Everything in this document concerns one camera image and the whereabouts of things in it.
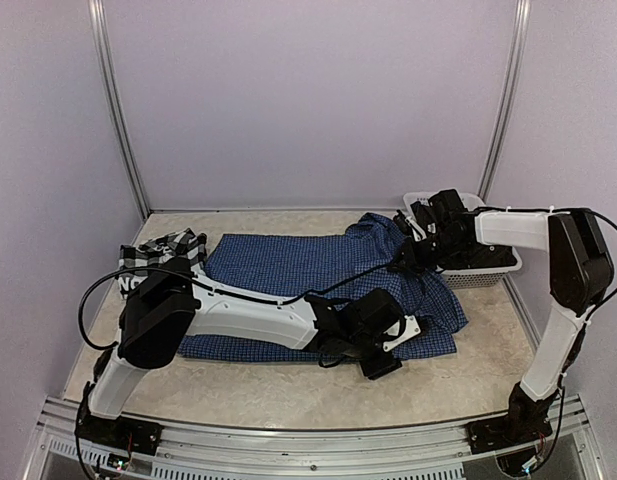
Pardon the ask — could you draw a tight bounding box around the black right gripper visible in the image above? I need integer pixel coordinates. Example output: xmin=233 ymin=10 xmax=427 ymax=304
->
xmin=388 ymin=228 xmax=471 ymax=273

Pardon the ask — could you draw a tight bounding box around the blue checked long sleeve shirt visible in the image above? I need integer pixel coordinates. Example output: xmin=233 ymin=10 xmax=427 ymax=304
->
xmin=205 ymin=213 xmax=468 ymax=360

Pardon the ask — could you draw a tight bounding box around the white plastic laundry basket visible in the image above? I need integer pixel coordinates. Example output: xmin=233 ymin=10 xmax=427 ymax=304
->
xmin=403 ymin=192 xmax=523 ymax=289

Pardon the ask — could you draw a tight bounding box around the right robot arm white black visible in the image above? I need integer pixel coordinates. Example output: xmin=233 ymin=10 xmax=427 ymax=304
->
xmin=395 ymin=189 xmax=616 ymax=444

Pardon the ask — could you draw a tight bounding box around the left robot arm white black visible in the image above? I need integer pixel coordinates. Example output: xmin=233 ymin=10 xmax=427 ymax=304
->
xmin=85 ymin=267 xmax=420 ymax=445

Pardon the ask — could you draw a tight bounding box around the dark striped shirt in basket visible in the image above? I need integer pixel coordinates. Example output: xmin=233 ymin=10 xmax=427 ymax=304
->
xmin=412 ymin=191 xmax=514 ymax=270

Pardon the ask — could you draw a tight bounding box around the folded black white plaid shirt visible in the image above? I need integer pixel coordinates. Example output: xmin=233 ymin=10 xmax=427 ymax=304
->
xmin=118 ymin=228 xmax=207 ymax=275

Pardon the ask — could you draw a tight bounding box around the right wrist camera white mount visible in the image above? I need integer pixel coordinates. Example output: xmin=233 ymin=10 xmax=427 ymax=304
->
xmin=393 ymin=210 xmax=428 ymax=243

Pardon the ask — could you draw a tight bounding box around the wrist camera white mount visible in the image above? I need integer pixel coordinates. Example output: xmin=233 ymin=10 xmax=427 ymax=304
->
xmin=382 ymin=315 xmax=421 ymax=352
xmin=393 ymin=210 xmax=428 ymax=243

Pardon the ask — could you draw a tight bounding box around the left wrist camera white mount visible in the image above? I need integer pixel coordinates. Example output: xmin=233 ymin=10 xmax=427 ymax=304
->
xmin=382 ymin=315 xmax=421 ymax=352

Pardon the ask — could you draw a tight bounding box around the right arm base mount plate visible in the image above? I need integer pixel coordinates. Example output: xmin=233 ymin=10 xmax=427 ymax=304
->
xmin=466 ymin=415 xmax=553 ymax=454

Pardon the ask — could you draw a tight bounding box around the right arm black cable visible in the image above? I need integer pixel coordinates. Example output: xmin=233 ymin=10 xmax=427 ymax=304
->
xmin=582 ymin=209 xmax=617 ymax=321

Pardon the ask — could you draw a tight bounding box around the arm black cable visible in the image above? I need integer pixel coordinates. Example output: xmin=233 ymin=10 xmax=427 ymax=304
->
xmin=76 ymin=259 xmax=404 ymax=351
xmin=582 ymin=209 xmax=617 ymax=321

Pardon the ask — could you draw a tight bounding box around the front aluminium rail frame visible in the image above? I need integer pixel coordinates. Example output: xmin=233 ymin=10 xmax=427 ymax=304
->
xmin=21 ymin=397 xmax=608 ymax=479

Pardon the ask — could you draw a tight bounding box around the right aluminium frame post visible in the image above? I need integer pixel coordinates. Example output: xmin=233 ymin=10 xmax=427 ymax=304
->
xmin=477 ymin=0 xmax=531 ymax=201

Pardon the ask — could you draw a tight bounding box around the aluminium frame post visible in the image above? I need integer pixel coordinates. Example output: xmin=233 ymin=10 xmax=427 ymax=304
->
xmin=87 ymin=0 xmax=152 ymax=221
xmin=477 ymin=0 xmax=531 ymax=201

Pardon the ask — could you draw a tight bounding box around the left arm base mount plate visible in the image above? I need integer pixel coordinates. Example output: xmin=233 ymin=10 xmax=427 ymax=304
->
xmin=76 ymin=415 xmax=164 ymax=456

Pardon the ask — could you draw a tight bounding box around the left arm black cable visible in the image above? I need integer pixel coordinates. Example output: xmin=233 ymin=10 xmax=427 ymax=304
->
xmin=76 ymin=259 xmax=404 ymax=351

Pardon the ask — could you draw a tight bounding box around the left aluminium frame post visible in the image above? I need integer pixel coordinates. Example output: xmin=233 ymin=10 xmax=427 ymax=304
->
xmin=87 ymin=0 xmax=152 ymax=221

